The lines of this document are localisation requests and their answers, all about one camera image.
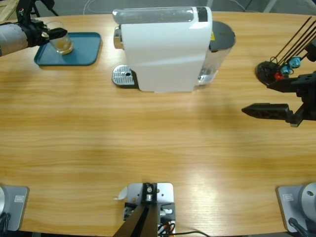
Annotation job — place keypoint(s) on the black capsule holder with rods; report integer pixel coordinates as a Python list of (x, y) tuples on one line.
[(264, 70)]

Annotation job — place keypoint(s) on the blue coffee capsule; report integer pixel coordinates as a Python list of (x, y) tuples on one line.
[(285, 69), (295, 61)]

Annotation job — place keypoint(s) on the clear water tank black lid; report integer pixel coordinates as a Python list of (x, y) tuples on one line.
[(222, 34)]

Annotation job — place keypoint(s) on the grey metal frame leg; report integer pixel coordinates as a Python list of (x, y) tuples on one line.
[(270, 5)]

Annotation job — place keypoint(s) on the white capsule coffee machine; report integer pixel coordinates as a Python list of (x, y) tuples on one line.
[(160, 49)]

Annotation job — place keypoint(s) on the red coffee capsule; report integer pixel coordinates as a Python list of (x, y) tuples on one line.
[(277, 76)]

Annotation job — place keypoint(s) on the teal plastic tray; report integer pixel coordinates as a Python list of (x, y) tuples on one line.
[(84, 49)]

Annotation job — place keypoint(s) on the clear drinking glass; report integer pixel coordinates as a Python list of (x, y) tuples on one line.
[(64, 47)]

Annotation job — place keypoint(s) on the black chair legs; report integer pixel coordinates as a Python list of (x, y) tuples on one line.
[(50, 10)]

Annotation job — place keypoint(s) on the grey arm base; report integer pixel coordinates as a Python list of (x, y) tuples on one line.
[(17, 207), (288, 205)]

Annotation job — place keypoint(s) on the white tape tab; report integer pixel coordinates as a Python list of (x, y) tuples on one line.
[(122, 193)]

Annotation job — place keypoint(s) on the white block with dark post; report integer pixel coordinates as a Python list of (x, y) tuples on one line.
[(164, 192)]

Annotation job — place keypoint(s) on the light wooden crate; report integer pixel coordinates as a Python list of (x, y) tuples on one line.
[(7, 10)]

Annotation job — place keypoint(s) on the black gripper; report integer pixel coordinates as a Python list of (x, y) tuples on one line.
[(35, 33), (308, 98)]

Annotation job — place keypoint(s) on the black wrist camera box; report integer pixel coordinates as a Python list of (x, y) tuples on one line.
[(311, 51), (24, 12)]

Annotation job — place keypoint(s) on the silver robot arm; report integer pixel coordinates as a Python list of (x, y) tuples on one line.
[(10, 39)]

